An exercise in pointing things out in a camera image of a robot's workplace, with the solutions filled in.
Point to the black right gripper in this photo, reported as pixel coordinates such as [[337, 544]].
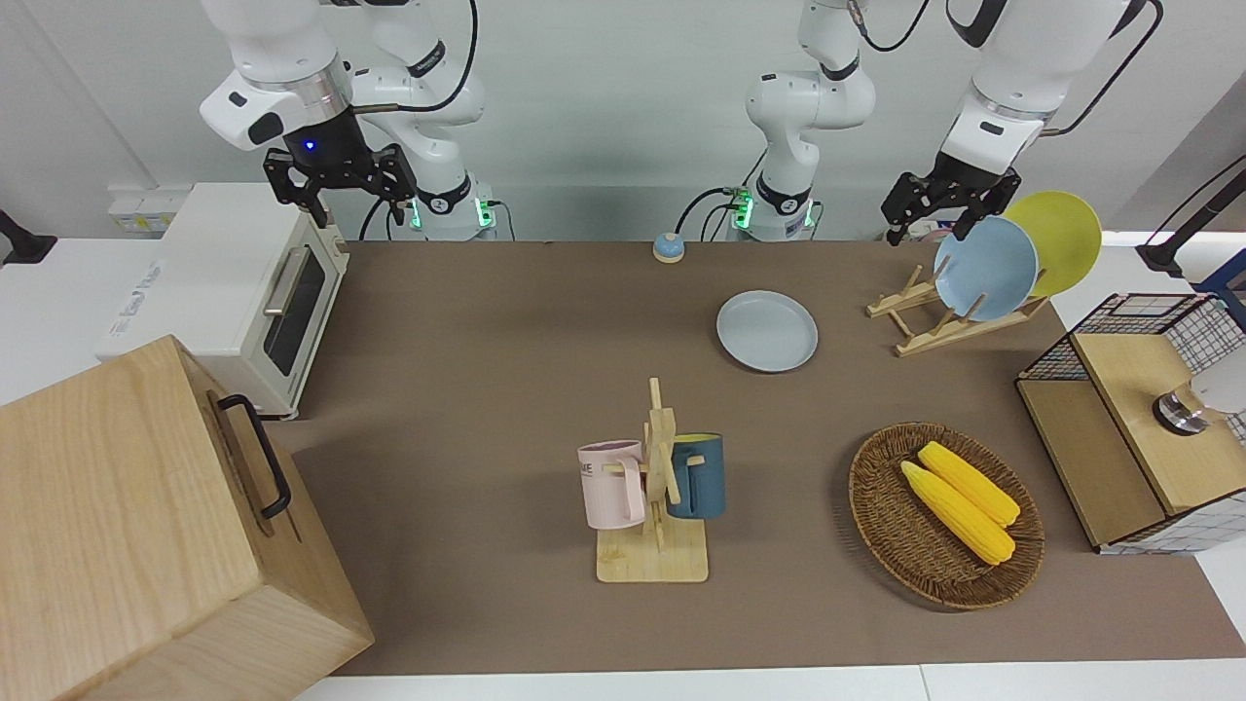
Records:
[[326, 146]]

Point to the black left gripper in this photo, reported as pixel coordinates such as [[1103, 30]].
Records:
[[973, 177]]

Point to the gray plate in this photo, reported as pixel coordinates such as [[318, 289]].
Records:
[[767, 331]]

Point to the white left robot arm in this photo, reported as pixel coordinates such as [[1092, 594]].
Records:
[[808, 107]]

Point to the light blue plate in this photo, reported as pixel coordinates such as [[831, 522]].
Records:
[[988, 273]]

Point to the yellow plate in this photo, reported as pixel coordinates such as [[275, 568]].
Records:
[[1066, 234]]

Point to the wooden plate rack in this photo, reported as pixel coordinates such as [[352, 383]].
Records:
[[934, 336]]

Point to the white toaster oven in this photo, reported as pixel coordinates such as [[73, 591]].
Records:
[[214, 273]]

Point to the brown table mat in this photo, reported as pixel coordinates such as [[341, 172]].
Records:
[[487, 341]]

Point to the yellow corn cob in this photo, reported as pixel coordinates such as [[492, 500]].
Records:
[[973, 484], [959, 516]]

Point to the blue desk bell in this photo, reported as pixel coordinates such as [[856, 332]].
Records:
[[668, 248]]

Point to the white bulb with metal collar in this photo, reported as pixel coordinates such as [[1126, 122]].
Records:
[[1183, 409]]

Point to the brown wicker basket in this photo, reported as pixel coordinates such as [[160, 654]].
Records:
[[905, 545]]

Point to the dark blue mug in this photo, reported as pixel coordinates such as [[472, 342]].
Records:
[[706, 482]]

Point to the pink mug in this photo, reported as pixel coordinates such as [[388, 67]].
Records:
[[605, 492]]

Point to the wooden cabinet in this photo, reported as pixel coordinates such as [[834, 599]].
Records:
[[127, 526]]

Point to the wooden mug tree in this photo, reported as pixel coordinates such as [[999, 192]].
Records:
[[652, 560]]

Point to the white wall socket box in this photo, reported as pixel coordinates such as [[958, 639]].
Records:
[[141, 209]]

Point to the black camera stand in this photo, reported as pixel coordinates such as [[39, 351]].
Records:
[[1168, 255], [24, 248]]

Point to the blue metal frame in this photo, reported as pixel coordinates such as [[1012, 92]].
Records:
[[1228, 287]]

